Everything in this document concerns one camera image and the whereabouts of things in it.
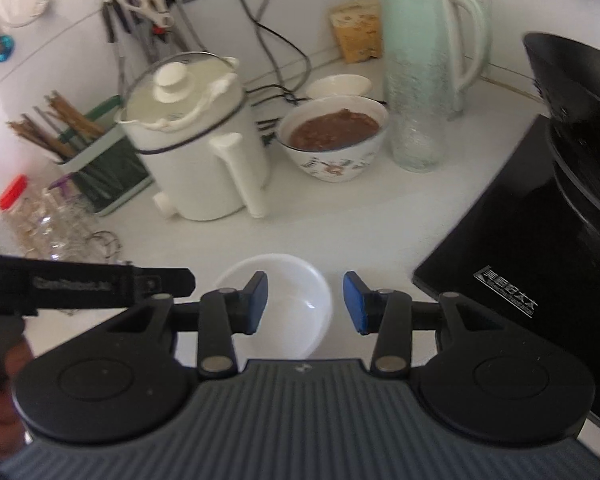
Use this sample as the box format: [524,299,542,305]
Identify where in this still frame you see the person left hand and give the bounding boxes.
[0,336,33,462]

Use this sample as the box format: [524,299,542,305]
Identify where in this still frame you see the red lid plastic jar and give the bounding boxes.
[0,174,45,259]

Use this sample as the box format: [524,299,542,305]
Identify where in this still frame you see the white plastic bowl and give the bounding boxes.
[214,254,334,366]

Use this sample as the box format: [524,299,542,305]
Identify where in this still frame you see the black induction cooktop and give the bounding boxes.
[413,116,600,419]

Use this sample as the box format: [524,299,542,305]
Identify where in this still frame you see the white electric cooker pot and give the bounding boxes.
[116,52,271,222]

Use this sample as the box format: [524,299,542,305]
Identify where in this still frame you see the green utensil holder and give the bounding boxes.
[7,91,152,217]

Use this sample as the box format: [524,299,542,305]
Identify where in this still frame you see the floral ceramic bowl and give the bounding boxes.
[275,96,389,183]

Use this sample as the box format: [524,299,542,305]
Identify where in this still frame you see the clear textured glass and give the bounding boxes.
[385,55,448,172]

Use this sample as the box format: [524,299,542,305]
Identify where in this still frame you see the small white ceramic bowl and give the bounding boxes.
[306,74,373,100]

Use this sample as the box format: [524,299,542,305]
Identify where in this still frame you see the yellow paper packet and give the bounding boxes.
[329,0,382,64]

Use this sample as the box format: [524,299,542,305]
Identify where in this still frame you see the mint green electric kettle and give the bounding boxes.
[381,0,492,119]

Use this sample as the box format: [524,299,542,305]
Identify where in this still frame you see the black wok pan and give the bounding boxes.
[522,32,600,244]

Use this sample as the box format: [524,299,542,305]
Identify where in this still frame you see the wire glass rack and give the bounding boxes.
[32,177,122,264]

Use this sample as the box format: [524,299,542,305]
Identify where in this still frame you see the black power cable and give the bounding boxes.
[224,0,314,146]

